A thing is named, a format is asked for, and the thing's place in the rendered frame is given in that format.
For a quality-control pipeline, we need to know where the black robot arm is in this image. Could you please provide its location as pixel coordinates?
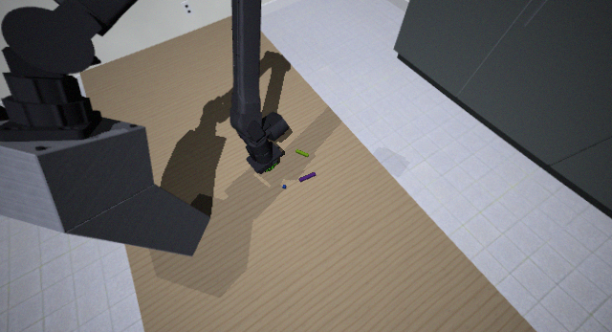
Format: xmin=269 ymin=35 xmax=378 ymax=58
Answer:
xmin=0 ymin=0 xmax=289 ymax=162

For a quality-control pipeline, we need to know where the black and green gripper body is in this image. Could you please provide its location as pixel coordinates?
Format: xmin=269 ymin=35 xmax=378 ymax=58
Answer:
xmin=246 ymin=142 xmax=282 ymax=174

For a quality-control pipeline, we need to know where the purple rod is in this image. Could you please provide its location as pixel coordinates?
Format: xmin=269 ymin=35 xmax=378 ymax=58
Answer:
xmin=299 ymin=173 xmax=316 ymax=182

